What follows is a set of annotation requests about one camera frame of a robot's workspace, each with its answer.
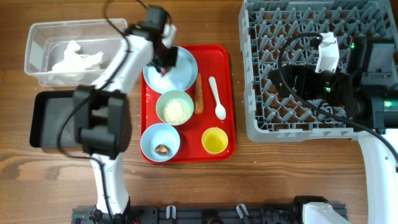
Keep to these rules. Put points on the brown mushroom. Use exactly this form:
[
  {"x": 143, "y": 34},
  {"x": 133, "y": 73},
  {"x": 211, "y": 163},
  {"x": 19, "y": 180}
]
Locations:
[{"x": 162, "y": 149}]

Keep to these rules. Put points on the red snack wrapper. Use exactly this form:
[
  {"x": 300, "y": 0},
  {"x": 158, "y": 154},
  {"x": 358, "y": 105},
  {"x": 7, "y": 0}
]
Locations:
[{"x": 163, "y": 72}]

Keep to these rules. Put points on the yellow cup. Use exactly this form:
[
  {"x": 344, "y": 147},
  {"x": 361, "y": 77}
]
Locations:
[{"x": 214, "y": 140}]

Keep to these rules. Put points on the light blue plate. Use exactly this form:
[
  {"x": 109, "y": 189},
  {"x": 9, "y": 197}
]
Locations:
[{"x": 181, "y": 77}]

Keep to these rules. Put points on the mint green bowl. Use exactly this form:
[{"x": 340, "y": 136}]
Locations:
[{"x": 173, "y": 94}]

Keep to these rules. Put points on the grey-blue dishwasher rack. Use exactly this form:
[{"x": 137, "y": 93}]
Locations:
[{"x": 264, "y": 28}]

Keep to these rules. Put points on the red plastic tray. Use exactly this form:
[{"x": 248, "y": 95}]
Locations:
[{"x": 212, "y": 61}]

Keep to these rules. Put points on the white plastic spoon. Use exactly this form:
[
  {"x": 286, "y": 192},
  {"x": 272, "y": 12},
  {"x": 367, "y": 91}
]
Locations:
[{"x": 219, "y": 109}]

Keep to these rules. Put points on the light blue bowl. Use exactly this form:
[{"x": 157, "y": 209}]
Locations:
[{"x": 156, "y": 135}]

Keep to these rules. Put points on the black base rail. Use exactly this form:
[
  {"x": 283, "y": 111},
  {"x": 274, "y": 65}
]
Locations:
[{"x": 277, "y": 213}]

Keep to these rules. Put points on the pile of white rice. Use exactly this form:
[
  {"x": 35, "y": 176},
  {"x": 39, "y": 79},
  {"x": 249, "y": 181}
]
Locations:
[{"x": 175, "y": 112}]

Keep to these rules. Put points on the white tissue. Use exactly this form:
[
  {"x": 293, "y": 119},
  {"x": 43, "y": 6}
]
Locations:
[{"x": 73, "y": 61}]

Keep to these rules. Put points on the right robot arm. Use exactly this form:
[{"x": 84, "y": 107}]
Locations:
[{"x": 367, "y": 89}]

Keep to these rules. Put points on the clear plastic waste bin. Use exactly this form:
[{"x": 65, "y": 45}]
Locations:
[{"x": 47, "y": 42}]

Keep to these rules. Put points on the black waste tray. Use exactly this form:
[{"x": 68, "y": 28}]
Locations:
[{"x": 51, "y": 109}]

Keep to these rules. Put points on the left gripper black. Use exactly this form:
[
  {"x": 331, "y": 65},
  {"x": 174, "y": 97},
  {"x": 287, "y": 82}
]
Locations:
[{"x": 172, "y": 64}]

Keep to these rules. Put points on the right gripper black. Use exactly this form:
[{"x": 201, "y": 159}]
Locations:
[{"x": 303, "y": 73}]

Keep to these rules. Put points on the orange carrot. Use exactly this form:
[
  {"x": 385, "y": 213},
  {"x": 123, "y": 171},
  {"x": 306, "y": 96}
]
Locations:
[{"x": 198, "y": 102}]

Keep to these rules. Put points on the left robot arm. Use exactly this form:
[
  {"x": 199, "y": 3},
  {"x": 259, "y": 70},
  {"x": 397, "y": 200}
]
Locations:
[{"x": 102, "y": 123}]

